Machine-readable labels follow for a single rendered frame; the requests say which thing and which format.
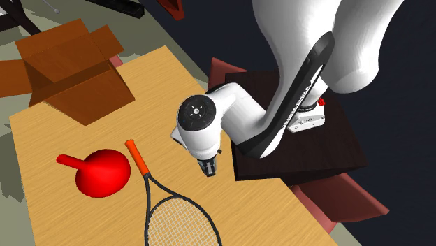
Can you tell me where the open brown cardboard box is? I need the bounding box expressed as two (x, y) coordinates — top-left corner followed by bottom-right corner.
(0, 18), (136, 126)

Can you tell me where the red round paddle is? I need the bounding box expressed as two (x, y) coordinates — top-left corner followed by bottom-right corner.
(55, 148), (132, 198)

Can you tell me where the black furniture frame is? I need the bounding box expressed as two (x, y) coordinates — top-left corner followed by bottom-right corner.
(0, 0), (43, 36)

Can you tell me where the dark brown robot stand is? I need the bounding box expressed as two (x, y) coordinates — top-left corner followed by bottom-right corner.
(224, 69), (370, 182)

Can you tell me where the red brown chair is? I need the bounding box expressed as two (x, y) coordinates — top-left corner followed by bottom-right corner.
(208, 57), (390, 235)

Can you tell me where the tennis racket with orange grip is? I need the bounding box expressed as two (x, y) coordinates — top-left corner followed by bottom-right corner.
(124, 138), (224, 246)

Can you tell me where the black long box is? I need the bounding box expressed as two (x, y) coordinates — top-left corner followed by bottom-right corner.
(85, 0), (145, 20)

